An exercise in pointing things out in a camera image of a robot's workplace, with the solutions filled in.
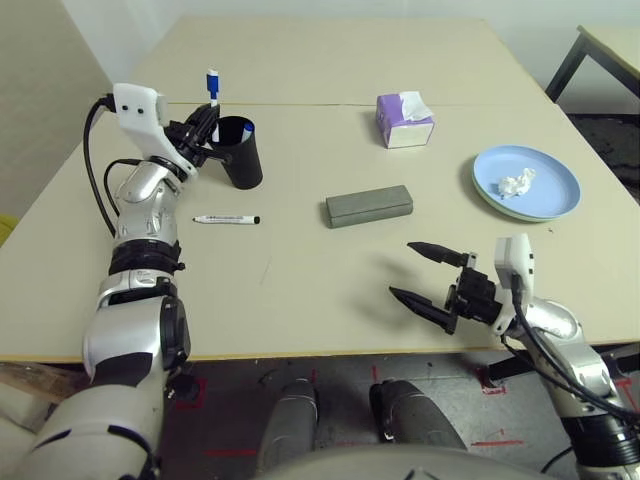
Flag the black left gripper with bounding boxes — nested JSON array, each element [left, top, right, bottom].
[[165, 102, 235, 167]]

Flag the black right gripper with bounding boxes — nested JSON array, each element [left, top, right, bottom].
[[387, 240, 503, 336]]

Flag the thin blue-capped white marker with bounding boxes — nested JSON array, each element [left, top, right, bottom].
[[203, 66, 222, 145]]

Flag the grey glasses case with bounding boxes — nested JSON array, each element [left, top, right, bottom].
[[324, 184, 415, 230]]

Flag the white tissue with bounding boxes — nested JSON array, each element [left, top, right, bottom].
[[496, 167, 537, 200], [399, 90, 432, 123]]

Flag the blue plastic plate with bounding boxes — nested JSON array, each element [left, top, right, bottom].
[[472, 144, 583, 221]]

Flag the black plastic cup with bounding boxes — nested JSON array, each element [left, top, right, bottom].
[[215, 115, 265, 191]]

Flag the black-capped whiteboard marker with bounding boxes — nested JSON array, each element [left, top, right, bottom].
[[192, 214, 262, 226]]

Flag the green plastic plate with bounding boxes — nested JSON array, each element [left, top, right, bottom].
[[473, 189, 577, 224]]

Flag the black table foot bar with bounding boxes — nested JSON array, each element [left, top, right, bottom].
[[487, 342, 640, 384]]

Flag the grey robot right leg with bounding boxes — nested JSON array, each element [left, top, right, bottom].
[[368, 379, 469, 451]]

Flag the grey robot leg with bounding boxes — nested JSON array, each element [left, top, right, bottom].
[[259, 378, 319, 461], [368, 379, 469, 451]]

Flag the purple tissue box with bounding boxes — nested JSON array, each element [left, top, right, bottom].
[[375, 91, 435, 150]]

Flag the white tissue in box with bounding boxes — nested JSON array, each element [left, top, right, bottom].
[[399, 90, 432, 123]]

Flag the grey robot torso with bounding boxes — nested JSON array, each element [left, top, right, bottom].
[[259, 444, 576, 480]]

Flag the grey robot left leg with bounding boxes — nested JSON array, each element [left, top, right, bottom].
[[259, 378, 319, 461]]

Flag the yellow floor object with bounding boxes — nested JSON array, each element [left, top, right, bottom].
[[0, 214, 19, 247]]

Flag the beige side table black legs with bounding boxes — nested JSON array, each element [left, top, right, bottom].
[[544, 24, 640, 106]]

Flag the brown wooden plank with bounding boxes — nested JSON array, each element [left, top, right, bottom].
[[0, 362, 84, 402]]

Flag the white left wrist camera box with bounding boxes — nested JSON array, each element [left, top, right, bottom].
[[112, 82, 199, 184]]

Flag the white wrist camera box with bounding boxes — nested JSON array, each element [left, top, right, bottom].
[[112, 82, 199, 184], [492, 233, 535, 335]]

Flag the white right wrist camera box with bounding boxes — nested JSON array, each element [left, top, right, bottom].
[[492, 233, 535, 335]]

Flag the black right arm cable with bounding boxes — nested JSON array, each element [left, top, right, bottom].
[[505, 272, 640, 422]]

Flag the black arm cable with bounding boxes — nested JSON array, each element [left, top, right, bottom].
[[505, 272, 640, 422], [82, 94, 151, 239]]

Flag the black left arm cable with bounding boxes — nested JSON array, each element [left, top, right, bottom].
[[82, 94, 151, 239]]

